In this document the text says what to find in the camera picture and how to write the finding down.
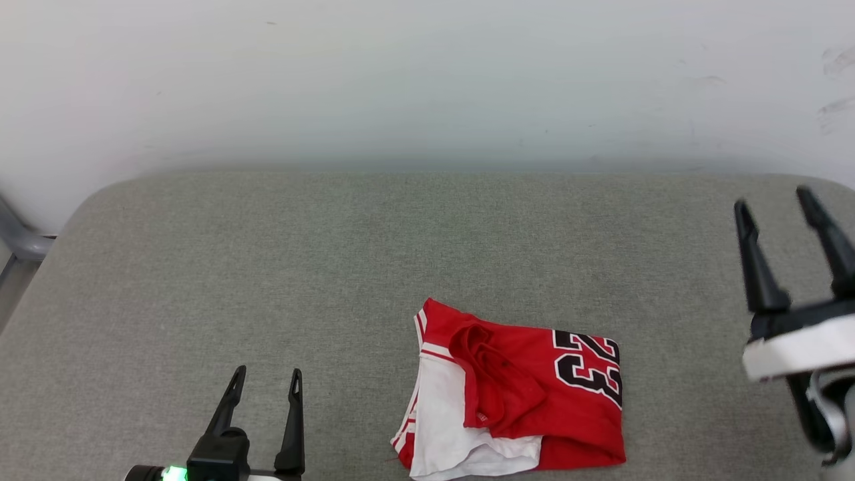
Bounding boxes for grey fabric sofa cushion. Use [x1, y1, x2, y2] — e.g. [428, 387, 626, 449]
[0, 170, 855, 481]

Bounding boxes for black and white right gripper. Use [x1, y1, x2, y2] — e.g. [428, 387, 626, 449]
[733, 185, 855, 383]

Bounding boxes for red and white basketball jersey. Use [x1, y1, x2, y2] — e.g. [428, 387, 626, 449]
[390, 297, 628, 481]

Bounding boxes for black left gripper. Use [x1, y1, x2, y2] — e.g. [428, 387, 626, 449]
[124, 365, 307, 481]

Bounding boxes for grey metal frame pole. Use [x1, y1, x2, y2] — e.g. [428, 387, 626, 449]
[0, 194, 57, 289]

